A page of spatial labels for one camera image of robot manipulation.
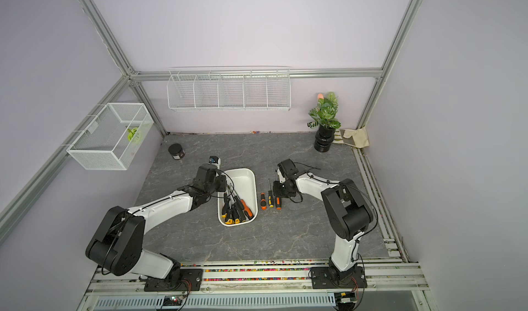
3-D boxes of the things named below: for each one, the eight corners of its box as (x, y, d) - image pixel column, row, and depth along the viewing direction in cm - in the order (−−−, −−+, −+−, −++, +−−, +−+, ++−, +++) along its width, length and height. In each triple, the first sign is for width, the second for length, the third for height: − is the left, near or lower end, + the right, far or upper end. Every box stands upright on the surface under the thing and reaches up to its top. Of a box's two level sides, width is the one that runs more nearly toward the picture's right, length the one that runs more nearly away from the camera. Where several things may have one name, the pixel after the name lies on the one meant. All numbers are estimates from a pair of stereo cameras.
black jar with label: (170, 159, 112) (166, 153, 108) (174, 149, 117) (170, 143, 113) (183, 159, 112) (180, 153, 108) (186, 149, 117) (184, 143, 113)
